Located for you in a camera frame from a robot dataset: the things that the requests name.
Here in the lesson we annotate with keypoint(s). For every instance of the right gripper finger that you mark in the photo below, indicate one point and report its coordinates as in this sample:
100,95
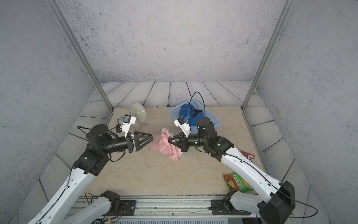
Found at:
173,147
176,138

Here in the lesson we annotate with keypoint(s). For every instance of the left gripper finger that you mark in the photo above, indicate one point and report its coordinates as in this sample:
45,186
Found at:
142,136
140,143

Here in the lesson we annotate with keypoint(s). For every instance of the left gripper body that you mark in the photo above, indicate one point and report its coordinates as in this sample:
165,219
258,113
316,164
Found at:
129,143

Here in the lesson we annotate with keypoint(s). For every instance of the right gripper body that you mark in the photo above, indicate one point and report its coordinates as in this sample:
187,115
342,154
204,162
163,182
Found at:
185,143

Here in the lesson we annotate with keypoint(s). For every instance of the pink baseball cap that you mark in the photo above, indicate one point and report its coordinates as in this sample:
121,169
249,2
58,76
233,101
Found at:
161,145

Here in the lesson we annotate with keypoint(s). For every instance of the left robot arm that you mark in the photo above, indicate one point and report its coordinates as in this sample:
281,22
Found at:
102,142

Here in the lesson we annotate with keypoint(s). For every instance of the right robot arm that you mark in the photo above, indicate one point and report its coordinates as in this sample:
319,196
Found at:
274,201

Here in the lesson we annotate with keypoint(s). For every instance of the blue baseball cap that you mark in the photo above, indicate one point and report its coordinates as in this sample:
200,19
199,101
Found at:
190,112

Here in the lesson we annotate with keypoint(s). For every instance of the light blue plastic basket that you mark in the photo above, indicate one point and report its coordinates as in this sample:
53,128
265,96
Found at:
177,111

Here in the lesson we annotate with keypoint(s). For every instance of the white plate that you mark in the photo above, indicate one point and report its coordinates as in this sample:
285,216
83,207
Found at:
138,111

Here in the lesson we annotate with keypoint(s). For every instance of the green snack bag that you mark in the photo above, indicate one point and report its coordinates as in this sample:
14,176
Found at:
236,182

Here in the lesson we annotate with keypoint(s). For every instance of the red yellow snack bag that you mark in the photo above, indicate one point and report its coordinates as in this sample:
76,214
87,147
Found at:
247,155

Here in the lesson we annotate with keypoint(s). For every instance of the wire plate rack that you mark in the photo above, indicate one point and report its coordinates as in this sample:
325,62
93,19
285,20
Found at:
138,126

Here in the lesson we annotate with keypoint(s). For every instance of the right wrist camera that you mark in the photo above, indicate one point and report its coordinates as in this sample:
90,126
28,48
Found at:
183,124

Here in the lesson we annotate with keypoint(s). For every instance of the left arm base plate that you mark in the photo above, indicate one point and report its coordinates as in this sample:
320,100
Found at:
127,207

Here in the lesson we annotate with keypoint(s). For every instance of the aluminium mounting rail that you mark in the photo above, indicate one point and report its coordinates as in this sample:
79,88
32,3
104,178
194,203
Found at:
172,206

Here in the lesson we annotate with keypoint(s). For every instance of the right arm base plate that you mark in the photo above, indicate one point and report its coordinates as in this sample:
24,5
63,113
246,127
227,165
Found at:
218,207

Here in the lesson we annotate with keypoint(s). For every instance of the left frame post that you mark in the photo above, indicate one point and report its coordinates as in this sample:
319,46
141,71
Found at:
56,11

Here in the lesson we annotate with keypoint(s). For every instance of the frame post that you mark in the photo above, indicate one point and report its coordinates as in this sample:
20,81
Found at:
269,49
56,11

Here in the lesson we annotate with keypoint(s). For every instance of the right frame post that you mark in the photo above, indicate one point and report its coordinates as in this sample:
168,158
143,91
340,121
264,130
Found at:
269,49

